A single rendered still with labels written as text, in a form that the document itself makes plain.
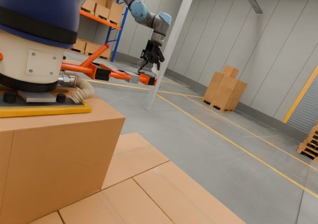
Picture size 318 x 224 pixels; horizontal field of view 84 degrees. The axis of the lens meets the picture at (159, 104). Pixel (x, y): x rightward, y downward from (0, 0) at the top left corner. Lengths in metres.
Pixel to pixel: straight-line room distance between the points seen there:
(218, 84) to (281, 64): 3.39
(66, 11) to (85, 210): 0.75
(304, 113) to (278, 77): 1.85
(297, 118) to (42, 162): 9.14
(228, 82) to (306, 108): 3.47
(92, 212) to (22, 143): 0.45
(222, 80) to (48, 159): 7.08
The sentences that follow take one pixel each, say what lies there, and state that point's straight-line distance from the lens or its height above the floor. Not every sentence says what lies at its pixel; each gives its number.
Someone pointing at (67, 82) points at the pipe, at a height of 1.01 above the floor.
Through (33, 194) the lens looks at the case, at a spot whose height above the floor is 0.68.
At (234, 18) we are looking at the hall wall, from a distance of 11.23.
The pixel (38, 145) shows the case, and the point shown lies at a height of 0.88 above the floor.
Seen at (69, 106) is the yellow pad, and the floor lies 0.97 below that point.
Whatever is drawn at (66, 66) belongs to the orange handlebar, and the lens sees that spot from 0.74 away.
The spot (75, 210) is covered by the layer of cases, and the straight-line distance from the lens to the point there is 0.91.
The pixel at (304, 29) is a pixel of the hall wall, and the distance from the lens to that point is 10.12.
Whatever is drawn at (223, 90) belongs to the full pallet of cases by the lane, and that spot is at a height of 0.78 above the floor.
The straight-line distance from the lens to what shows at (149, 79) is 1.05.
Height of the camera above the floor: 1.25
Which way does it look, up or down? 16 degrees down
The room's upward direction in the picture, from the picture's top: 22 degrees clockwise
